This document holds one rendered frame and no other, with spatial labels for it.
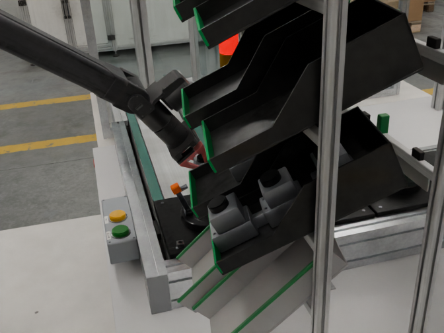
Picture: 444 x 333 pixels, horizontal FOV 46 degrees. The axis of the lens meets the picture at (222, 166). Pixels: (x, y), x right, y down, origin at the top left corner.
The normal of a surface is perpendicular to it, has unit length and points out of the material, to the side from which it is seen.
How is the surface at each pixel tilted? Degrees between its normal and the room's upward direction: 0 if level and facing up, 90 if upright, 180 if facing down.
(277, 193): 90
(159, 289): 90
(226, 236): 90
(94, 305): 0
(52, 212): 0
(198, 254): 90
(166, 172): 0
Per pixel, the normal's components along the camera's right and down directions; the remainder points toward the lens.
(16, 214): -0.04, -0.89
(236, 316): -0.74, -0.56
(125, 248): 0.26, 0.44
